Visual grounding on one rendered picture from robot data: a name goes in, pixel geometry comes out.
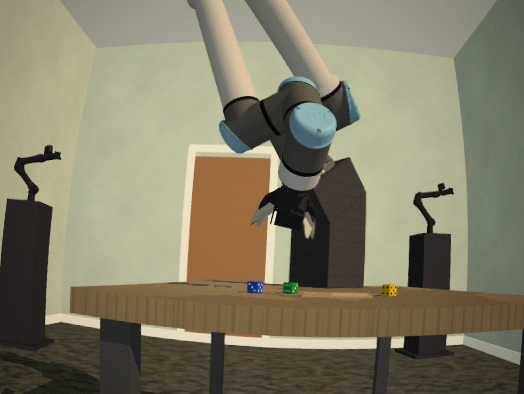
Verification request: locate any blue die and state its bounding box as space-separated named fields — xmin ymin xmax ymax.
xmin=247 ymin=281 xmax=263 ymax=293

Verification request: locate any yellow die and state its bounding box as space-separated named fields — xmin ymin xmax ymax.
xmin=381 ymin=284 xmax=397 ymax=296

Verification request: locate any tan flat mat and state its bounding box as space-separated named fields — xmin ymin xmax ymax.
xmin=301 ymin=292 xmax=373 ymax=298

